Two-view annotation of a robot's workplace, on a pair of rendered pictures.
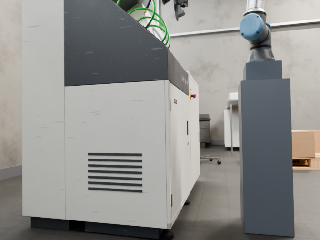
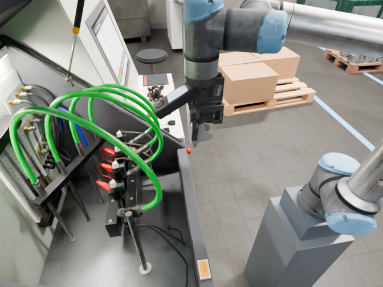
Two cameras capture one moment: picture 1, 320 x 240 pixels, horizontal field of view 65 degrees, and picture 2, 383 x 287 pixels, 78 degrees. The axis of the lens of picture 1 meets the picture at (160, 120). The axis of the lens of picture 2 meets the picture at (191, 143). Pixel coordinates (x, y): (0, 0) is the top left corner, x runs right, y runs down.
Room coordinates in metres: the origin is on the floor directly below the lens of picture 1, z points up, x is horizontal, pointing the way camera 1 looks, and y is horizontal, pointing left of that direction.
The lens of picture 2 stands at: (1.12, 0.08, 1.67)
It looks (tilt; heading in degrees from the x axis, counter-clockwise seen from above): 41 degrees down; 337
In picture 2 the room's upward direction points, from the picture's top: straight up
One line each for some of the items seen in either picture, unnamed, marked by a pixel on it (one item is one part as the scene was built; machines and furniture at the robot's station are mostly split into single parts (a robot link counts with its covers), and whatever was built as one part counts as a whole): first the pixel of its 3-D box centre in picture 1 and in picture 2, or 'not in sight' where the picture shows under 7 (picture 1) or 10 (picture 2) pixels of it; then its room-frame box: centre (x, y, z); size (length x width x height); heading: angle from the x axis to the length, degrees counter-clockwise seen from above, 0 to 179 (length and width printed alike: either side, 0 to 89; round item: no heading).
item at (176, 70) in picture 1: (176, 76); (191, 218); (1.57, -0.11, 0.87); 0.62 x 0.04 x 0.16; 165
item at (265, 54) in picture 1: (260, 56); (322, 195); (1.42, -0.57, 0.95); 0.15 x 0.15 x 0.10
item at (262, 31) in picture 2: not in sight; (254, 29); (1.52, -0.23, 1.53); 0.11 x 0.11 x 0.08; 55
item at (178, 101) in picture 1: (180, 145); not in sight; (1.56, -0.13, 0.44); 0.65 x 0.02 x 0.68; 165
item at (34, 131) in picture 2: not in sight; (33, 120); (1.93, 0.31, 1.20); 0.13 x 0.03 x 0.31; 165
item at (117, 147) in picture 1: (137, 153); not in sight; (1.63, 0.15, 0.39); 0.70 x 0.58 x 0.79; 165
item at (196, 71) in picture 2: not in sight; (200, 65); (1.57, -0.13, 1.46); 0.08 x 0.08 x 0.05
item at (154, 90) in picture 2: not in sight; (155, 93); (2.30, -0.21, 1.01); 0.23 x 0.11 x 0.06; 165
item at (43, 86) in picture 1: (102, 104); not in sight; (2.08, 0.48, 0.75); 1.40 x 0.28 x 1.50; 165
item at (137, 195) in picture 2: not in sight; (127, 194); (1.74, 0.09, 0.91); 0.34 x 0.10 x 0.15; 165
